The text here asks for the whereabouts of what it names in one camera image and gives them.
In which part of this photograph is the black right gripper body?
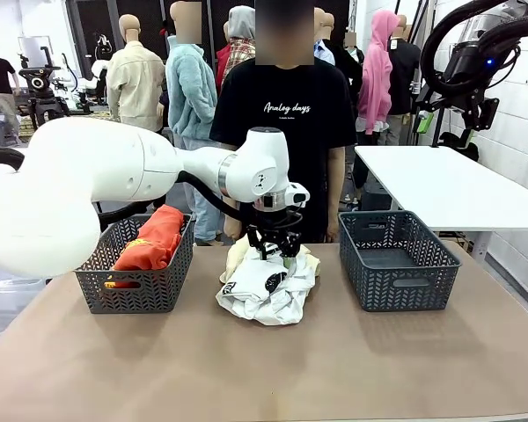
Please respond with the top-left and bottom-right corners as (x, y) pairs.
(442, 43), (496, 96)

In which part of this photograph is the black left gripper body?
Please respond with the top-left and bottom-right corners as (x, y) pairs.
(248, 209), (303, 248)

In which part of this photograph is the cream yellow garment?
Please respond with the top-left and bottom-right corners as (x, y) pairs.
(219, 232), (322, 285)

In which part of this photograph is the white t-shirt with black print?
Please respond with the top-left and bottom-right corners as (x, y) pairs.
(215, 252), (316, 326)

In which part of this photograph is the orange t-shirt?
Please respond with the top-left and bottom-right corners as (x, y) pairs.
(104, 204), (186, 290)

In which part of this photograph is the person left forearm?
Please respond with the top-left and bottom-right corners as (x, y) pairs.
(327, 147), (347, 223)

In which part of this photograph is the person right hand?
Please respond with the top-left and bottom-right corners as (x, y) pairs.
(223, 217), (244, 241)

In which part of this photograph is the thin black light stand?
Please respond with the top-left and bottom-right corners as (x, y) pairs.
(429, 105), (448, 149)

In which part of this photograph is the mannequin in black shirt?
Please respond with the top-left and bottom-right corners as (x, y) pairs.
(385, 15), (423, 147)

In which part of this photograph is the black bag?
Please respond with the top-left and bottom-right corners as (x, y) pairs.
(438, 130), (480, 163)

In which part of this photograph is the mannequin in pink hoodie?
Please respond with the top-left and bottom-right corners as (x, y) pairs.
(355, 9), (401, 146)

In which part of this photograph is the black metal stand pole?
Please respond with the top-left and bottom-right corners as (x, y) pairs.
(409, 0), (436, 146)

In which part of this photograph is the background person in black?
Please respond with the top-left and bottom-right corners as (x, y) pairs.
(334, 29), (365, 120)

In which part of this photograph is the grey plastic lattice basket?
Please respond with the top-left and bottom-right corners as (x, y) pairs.
(337, 209), (462, 312)
(73, 214), (195, 315)

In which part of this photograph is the mannequin in blue shirt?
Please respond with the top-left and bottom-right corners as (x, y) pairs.
(312, 6), (337, 67)

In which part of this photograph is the person in black t-shirt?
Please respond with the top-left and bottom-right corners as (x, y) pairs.
(209, 0), (357, 245)

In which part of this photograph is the mannequin in teal fleece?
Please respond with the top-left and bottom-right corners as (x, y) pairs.
(164, 0), (222, 246)

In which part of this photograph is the mannequin in grey hood plaid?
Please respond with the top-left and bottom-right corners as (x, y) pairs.
(214, 4), (257, 96)

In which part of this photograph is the mannequin in beige jacket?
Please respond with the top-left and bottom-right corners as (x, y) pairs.
(105, 13), (167, 133)

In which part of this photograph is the clear plastic storage box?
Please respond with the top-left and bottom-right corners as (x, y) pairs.
(0, 263), (49, 348)

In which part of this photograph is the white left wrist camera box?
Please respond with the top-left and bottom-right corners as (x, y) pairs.
(285, 182), (312, 208)

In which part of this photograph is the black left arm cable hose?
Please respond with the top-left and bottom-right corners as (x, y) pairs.
(97, 170), (269, 232)

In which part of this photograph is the black camera tripod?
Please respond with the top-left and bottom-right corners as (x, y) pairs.
(18, 46), (71, 131)

